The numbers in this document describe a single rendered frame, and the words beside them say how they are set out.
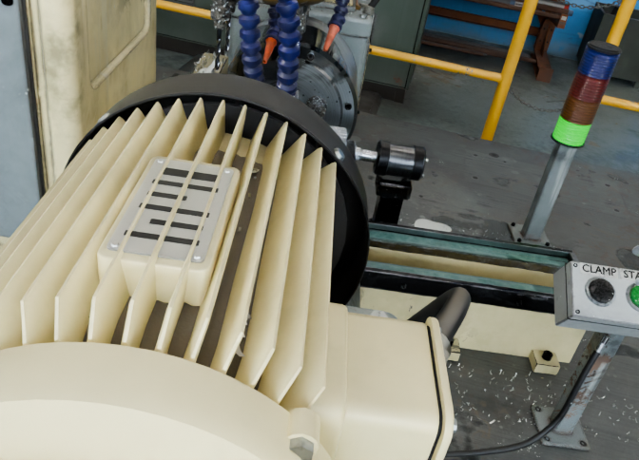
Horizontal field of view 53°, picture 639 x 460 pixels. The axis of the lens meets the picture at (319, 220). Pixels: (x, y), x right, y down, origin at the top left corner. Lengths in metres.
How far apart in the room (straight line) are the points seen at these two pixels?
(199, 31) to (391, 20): 1.24
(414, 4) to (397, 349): 3.72
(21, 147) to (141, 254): 0.61
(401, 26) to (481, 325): 3.09
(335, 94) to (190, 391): 0.96
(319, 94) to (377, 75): 2.97
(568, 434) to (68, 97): 0.80
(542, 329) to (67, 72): 0.77
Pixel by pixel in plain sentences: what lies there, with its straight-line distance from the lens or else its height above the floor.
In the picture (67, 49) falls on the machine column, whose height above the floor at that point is 1.24.
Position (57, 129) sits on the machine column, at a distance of 0.80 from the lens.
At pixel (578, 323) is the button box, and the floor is 1.02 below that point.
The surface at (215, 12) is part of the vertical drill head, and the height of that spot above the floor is 1.27.
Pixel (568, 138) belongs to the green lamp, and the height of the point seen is 1.05.
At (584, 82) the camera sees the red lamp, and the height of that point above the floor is 1.15.
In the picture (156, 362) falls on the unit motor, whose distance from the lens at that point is 0.20.
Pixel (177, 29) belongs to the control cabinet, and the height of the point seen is 0.16.
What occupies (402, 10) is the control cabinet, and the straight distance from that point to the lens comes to 3.97.
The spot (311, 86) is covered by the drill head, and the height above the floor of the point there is 1.09.
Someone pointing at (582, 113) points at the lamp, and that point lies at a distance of 1.28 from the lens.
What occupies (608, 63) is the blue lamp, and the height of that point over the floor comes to 1.20.
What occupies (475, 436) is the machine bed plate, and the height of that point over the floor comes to 0.80.
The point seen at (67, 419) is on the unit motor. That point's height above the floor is 1.35.
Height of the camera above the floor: 1.49
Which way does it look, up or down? 33 degrees down
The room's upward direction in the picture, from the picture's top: 10 degrees clockwise
